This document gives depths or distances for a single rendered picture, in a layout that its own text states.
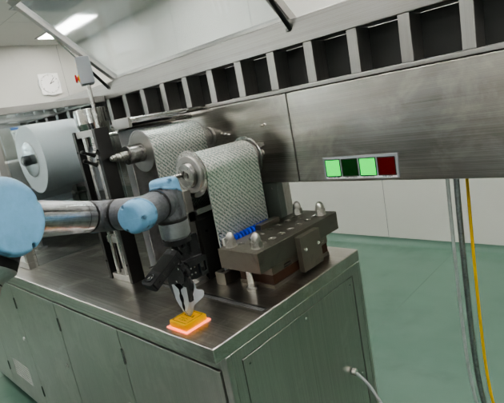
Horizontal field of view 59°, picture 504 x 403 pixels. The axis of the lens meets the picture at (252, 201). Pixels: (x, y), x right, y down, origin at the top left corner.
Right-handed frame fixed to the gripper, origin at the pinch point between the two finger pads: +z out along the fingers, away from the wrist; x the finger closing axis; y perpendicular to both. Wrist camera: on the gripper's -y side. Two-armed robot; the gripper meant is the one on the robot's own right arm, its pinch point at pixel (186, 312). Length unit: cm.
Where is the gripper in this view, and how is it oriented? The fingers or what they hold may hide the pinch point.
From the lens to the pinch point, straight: 120.0
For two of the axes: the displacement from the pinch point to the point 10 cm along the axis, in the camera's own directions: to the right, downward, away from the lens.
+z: 1.8, 9.6, 2.1
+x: -7.2, -0.2, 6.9
